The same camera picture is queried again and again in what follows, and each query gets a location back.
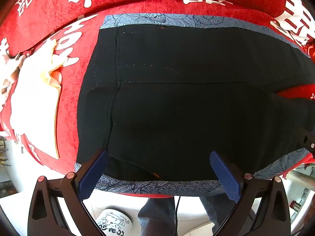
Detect white printed mug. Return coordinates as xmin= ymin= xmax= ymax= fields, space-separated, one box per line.
xmin=95 ymin=208 xmax=133 ymax=236

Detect person's right leg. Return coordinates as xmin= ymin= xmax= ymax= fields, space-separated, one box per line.
xmin=200 ymin=196 xmax=223 ymax=229

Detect black pants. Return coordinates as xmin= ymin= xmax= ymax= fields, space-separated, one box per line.
xmin=75 ymin=25 xmax=315 ymax=181

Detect red printed blanket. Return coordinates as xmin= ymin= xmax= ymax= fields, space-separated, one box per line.
xmin=0 ymin=0 xmax=315 ymax=199

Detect cream cloth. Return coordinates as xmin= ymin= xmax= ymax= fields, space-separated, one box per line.
xmin=10 ymin=39 xmax=63 ymax=160

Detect black cable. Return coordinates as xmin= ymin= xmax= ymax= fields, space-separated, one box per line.
xmin=174 ymin=196 xmax=181 ymax=236

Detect metal rail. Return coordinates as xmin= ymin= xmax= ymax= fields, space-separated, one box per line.
xmin=287 ymin=170 xmax=315 ymax=186

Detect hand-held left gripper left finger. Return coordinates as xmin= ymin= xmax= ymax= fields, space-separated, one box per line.
xmin=28 ymin=149 xmax=110 ymax=236

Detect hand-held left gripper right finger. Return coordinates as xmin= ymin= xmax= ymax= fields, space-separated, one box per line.
xmin=209 ymin=151 xmax=292 ymax=236

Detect black shorts with patterned trim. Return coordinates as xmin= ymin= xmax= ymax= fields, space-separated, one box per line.
xmin=74 ymin=13 xmax=314 ymax=197

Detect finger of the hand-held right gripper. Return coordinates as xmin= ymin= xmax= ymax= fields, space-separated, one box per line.
xmin=296 ymin=127 xmax=315 ymax=156

